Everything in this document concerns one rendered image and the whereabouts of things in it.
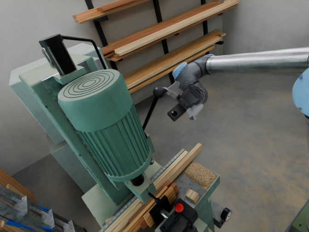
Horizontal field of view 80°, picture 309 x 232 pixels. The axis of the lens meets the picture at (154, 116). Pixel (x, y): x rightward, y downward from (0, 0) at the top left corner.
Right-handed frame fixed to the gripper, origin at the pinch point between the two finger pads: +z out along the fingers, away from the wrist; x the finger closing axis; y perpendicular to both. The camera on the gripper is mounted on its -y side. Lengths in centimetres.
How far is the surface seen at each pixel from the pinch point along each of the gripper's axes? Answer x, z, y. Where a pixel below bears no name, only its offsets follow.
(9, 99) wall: -167, -77, -168
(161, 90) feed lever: -4.0, 12.3, 3.2
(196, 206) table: 33.9, -11.0, -27.4
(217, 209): 50, -37, -35
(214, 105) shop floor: 9, -227, -21
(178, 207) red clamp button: 26.2, 2.4, -24.7
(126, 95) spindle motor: -8.5, 18.9, -2.4
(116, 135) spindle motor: -2.7, 21.3, -11.0
